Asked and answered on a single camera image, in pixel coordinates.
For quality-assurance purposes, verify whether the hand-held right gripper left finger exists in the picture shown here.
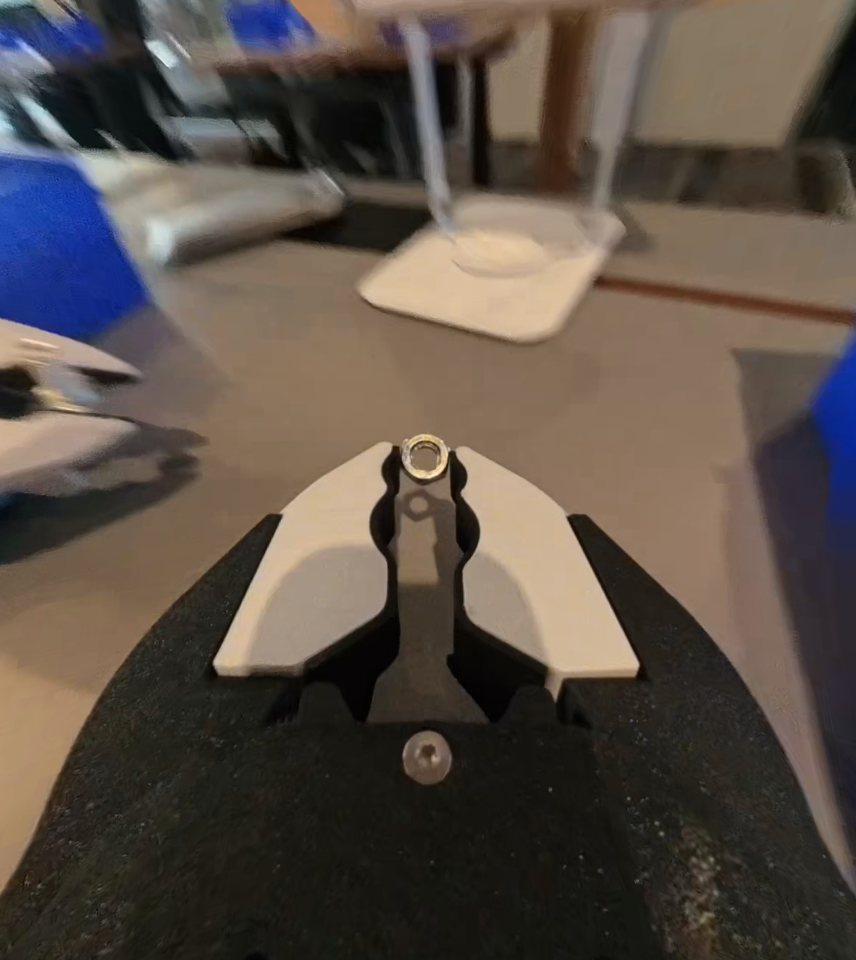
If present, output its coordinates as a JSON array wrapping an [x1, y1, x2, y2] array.
[[212, 441, 400, 680]]

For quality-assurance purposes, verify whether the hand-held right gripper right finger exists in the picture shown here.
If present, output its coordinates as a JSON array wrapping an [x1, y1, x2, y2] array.
[[455, 444, 640, 705]]

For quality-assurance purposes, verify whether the steel hex bolt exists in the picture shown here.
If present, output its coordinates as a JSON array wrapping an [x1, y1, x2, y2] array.
[[19, 337, 110, 417]]

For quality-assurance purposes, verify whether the steel hex nut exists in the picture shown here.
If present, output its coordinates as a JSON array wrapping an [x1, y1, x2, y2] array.
[[400, 432, 449, 481]]

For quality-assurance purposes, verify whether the instruction sheet on wooden stand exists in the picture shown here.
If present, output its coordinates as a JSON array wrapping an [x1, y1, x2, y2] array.
[[356, 0, 744, 346]]

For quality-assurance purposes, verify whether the wooden support post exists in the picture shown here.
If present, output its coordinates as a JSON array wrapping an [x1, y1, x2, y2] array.
[[536, 7, 601, 192]]

